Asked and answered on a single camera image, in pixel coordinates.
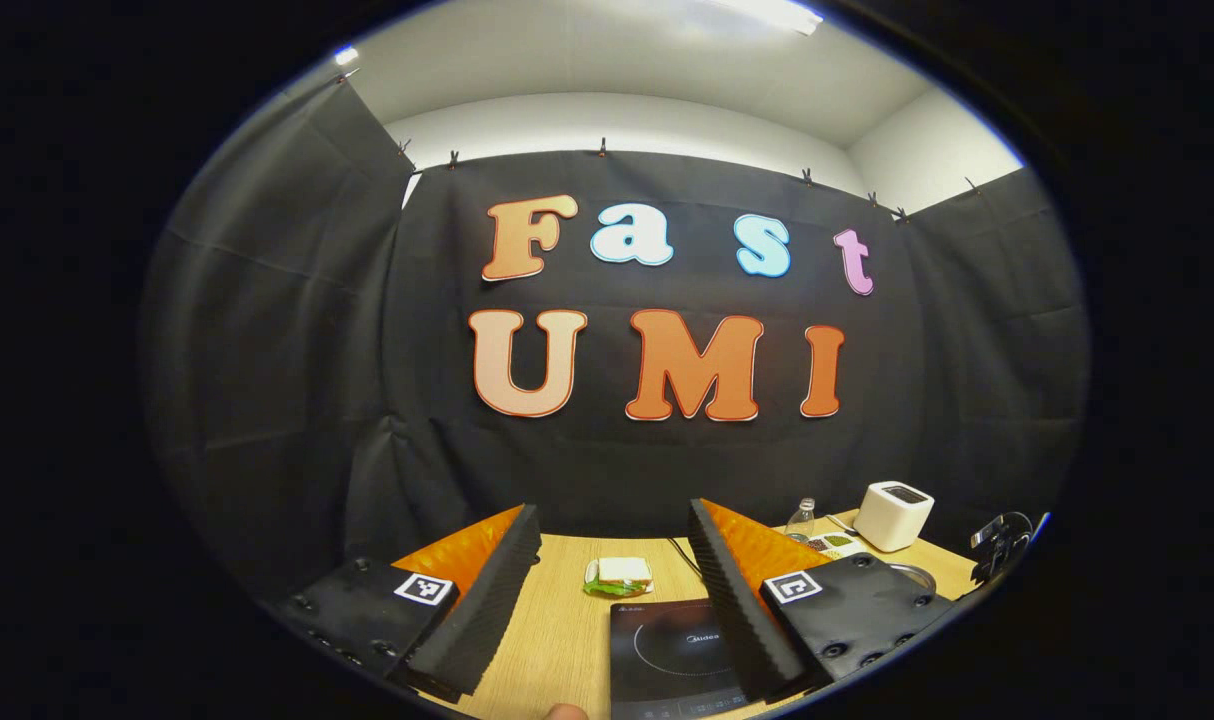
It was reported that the black induction cooktop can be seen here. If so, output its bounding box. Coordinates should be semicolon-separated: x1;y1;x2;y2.
609;598;768;720

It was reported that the white divided tray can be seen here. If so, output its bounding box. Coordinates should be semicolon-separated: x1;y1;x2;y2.
805;532;873;559

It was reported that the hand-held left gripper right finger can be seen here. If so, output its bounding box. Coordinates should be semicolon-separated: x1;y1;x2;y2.
687;498;968;704

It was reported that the black backdrop cloth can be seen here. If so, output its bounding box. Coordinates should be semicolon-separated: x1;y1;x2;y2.
137;75;1090;601

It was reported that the row of black cloth clips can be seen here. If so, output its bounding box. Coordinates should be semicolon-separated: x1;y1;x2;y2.
342;68;983;223

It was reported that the sandwich with green lettuce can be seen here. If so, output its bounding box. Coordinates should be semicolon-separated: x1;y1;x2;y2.
582;557;656;599

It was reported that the black cable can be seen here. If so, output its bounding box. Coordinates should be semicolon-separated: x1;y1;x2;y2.
667;538;706;583

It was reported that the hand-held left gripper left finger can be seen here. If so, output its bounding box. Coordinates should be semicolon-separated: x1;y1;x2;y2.
262;503;543;704

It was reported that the white toaster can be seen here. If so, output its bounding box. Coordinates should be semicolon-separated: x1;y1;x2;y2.
853;481;935;553

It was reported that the ceiling light panel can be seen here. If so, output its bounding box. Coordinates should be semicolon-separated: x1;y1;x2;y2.
707;0;823;36

